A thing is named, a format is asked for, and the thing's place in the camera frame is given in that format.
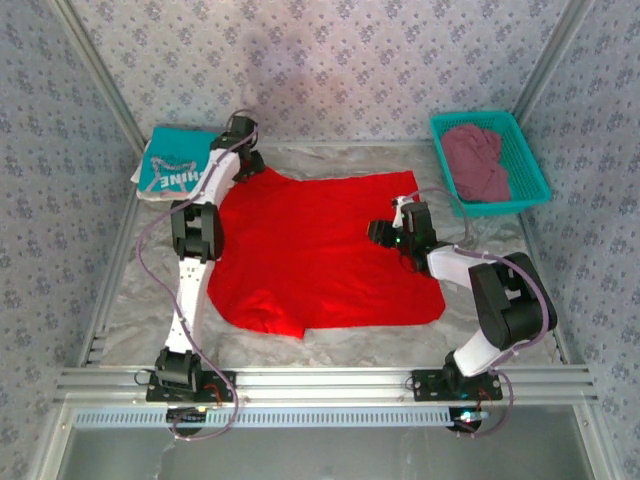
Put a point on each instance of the red t-shirt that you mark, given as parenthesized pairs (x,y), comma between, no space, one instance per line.
(310,250)

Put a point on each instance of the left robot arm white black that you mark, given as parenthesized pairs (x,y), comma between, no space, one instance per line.
(192,290)

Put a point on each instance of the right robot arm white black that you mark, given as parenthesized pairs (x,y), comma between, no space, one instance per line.
(510,305)

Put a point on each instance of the teal t-shirt with SHINE print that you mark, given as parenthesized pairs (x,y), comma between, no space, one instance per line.
(175,155)

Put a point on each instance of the maroon t-shirt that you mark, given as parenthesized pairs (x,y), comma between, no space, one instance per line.
(475,160)

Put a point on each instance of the teal plastic basket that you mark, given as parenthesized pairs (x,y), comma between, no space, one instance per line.
(535,180)

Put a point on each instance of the black controller board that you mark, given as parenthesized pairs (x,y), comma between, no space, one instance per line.
(467,416)
(187,412)

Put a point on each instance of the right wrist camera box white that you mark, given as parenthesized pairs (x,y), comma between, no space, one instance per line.
(398,212)

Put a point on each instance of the black base plate of right arm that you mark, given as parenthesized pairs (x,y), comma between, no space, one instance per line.
(425,385)

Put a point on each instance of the aluminium mounting rail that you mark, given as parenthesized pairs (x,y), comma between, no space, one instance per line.
(325,382)

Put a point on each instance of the aluminium corner post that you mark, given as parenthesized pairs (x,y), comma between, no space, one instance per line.
(550,60)
(99,75)

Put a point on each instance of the black base plate of left arm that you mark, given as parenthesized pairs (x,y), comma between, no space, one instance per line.
(222,380)

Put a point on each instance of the aluminium base frame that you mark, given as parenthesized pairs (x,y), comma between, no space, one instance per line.
(56,440)

